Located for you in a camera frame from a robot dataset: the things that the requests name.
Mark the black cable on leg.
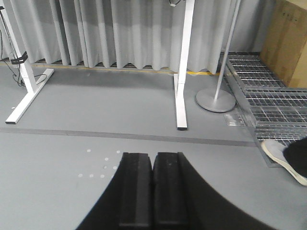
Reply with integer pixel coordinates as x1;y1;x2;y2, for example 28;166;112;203
0;7;48;87

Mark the metal floor grating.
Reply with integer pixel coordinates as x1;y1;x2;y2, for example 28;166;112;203
219;52;307;168

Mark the white table leg centre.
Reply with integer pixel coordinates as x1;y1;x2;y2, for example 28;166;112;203
174;0;195;131

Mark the grey round-base floor stand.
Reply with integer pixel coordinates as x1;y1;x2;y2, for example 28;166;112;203
196;0;241;113

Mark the grey pleated curtain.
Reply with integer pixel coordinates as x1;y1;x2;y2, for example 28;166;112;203
3;0;276;73

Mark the grey sneaker shoe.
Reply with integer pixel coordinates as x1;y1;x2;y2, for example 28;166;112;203
261;139;307;186

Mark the brown cardboard box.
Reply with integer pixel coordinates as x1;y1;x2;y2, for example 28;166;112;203
260;0;307;88

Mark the white table leg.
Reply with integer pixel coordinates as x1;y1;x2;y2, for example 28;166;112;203
174;0;195;131
0;1;54;125

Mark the white table leg left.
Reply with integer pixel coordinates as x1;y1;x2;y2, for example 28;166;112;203
0;1;54;125

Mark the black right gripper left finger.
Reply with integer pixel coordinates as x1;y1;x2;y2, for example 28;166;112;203
77;152;152;230

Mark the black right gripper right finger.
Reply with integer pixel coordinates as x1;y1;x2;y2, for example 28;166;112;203
153;152;272;230

